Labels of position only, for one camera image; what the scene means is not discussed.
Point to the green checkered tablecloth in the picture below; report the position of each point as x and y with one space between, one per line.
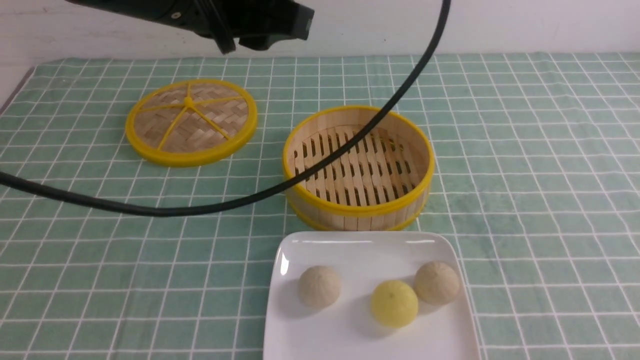
536 188

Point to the white steamed bun back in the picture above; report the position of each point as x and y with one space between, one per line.
437 283

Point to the yellow-rimmed bamboo steamer basket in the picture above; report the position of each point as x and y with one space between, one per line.
382 184

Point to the white steamed bun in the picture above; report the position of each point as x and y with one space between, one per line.
319 287
437 283

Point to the white steamed bun front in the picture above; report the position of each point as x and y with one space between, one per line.
319 287

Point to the white square plate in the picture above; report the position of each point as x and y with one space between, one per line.
346 330

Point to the yellow steamed bun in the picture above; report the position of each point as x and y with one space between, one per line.
394 304

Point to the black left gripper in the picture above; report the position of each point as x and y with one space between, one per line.
259 24

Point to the yellow bamboo steamer lid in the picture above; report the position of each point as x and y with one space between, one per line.
192 123

